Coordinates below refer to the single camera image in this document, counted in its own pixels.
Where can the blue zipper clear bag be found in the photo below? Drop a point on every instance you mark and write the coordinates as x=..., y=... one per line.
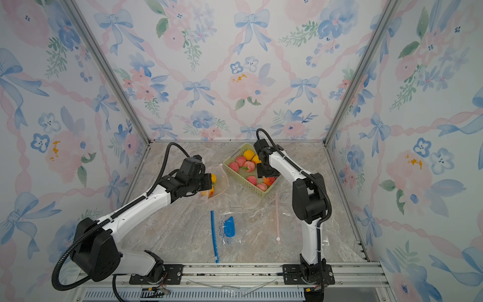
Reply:
x=229, y=231

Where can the light green plastic basket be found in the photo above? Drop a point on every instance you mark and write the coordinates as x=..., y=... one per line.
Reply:
x=242, y=175

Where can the pink peach upper left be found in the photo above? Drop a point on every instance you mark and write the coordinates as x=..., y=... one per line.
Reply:
x=241, y=160

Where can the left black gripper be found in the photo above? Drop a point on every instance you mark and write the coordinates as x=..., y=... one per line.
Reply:
x=208, y=178

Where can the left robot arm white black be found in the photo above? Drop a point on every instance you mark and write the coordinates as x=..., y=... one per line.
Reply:
x=95, y=247

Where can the pink peach green leaf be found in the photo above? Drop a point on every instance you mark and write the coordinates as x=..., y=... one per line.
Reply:
x=249, y=166

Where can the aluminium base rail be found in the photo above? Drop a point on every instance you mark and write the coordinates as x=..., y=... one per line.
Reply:
x=341, y=281

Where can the pink peach lower centre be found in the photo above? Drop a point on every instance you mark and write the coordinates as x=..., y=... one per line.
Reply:
x=253, y=180

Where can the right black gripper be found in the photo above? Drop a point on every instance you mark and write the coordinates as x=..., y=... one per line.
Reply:
x=261, y=173

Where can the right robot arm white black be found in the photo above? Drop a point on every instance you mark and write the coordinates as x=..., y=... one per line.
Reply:
x=310, y=204

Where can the pink peach bottom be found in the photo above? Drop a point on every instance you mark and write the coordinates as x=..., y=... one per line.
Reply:
x=262, y=186

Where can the yellow peach top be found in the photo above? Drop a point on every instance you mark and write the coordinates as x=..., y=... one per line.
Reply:
x=249, y=155

